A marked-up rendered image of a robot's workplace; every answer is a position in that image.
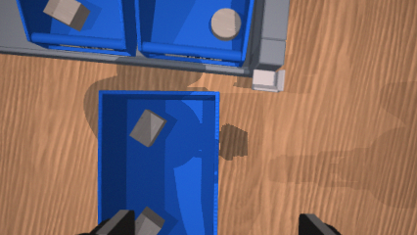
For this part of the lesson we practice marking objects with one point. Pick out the beige rectangular block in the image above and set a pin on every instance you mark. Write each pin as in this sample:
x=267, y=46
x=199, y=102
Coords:
x=69, y=12

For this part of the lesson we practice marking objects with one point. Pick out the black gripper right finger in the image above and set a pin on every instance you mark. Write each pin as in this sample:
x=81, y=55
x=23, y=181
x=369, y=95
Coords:
x=310, y=224

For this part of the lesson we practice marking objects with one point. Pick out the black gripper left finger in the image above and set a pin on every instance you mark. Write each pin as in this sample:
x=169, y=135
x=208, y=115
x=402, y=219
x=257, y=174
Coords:
x=122, y=223

